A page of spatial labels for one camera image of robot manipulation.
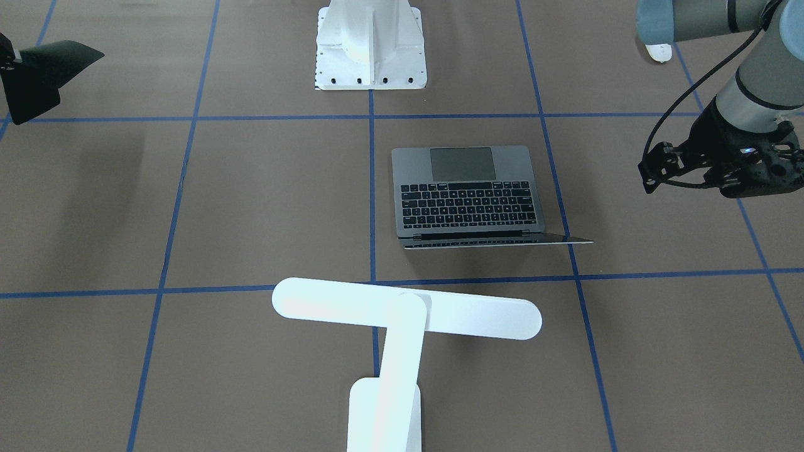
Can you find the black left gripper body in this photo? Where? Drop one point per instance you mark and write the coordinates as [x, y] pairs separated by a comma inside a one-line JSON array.
[[708, 139]]

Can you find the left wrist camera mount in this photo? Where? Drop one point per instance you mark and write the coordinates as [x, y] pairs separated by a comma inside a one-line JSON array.
[[662, 165]]

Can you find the black mouse pad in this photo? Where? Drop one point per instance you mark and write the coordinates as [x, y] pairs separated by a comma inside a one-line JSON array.
[[31, 77]]

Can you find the grey laptop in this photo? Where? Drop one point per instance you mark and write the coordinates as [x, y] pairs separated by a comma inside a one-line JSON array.
[[468, 197]]

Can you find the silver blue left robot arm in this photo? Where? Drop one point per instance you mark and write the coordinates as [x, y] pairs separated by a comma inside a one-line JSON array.
[[766, 86]]

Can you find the white desk lamp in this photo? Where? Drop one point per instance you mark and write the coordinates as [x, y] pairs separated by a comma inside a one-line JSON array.
[[385, 411]]

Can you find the white computer mouse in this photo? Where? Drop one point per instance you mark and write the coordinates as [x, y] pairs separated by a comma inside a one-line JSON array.
[[660, 53]]

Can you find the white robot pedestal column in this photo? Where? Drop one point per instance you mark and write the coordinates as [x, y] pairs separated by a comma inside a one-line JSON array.
[[370, 45]]

